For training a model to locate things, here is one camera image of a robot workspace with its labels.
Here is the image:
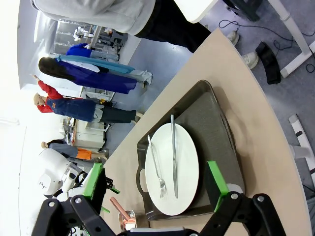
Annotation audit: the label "long-haired mannequin in blue dress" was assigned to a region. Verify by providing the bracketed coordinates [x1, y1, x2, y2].
[38, 54, 153, 95]

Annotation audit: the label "mannequin red shirt denim apron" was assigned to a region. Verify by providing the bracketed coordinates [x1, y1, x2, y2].
[31, 73, 142, 124]

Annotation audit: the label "black box under desk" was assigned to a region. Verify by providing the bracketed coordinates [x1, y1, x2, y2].
[222, 0, 261, 22]

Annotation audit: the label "silver table knife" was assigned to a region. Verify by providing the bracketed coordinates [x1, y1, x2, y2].
[170, 114, 179, 199]

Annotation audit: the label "black-green right gripper right finger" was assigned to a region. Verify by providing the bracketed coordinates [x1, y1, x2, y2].
[199, 161, 286, 236]

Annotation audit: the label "person in blue jacket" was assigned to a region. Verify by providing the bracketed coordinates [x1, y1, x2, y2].
[65, 43, 120, 62]

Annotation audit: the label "dark grey metal tray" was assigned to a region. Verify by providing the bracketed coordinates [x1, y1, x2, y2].
[136, 80, 246, 221]

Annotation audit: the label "person in grey hoodie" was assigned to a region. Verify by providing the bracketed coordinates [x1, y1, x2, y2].
[31, 0, 212, 54]

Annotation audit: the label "black floor cable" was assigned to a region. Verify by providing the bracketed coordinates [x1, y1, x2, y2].
[218, 19, 315, 74]

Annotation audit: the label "black-green right gripper left finger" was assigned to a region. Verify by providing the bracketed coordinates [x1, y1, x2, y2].
[31, 162, 118, 236]

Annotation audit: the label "white humanoid robot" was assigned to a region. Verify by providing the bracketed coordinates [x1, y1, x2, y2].
[73, 26, 95, 42]

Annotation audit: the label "white stand frame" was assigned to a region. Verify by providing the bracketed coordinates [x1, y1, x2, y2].
[287, 113, 315, 173]

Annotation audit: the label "mannequin grey top orange shorts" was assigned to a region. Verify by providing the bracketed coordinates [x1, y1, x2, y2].
[41, 139, 109, 163]

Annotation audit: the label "black foot pedal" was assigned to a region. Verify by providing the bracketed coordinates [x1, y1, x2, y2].
[255, 41, 282, 85]

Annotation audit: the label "silver fork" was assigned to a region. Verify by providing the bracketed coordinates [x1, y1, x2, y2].
[147, 135, 168, 199]

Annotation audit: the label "white oval plate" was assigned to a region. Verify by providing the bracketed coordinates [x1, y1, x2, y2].
[144, 122, 200, 216]

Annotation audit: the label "white sneaker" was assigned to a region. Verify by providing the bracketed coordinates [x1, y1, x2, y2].
[242, 51, 259, 70]
[226, 30, 240, 47]

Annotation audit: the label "white low cabinet table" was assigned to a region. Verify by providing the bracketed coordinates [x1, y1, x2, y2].
[73, 118, 110, 149]

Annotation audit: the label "small steel rectangular container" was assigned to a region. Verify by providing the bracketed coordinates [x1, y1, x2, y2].
[118, 209, 138, 233]

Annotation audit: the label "white desk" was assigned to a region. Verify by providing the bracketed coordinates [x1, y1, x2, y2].
[173, 0, 315, 79]

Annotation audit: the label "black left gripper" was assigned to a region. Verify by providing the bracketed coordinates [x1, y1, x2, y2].
[101, 176, 121, 213]

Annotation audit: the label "pink lint roller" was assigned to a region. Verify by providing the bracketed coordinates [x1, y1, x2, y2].
[109, 196, 136, 230]

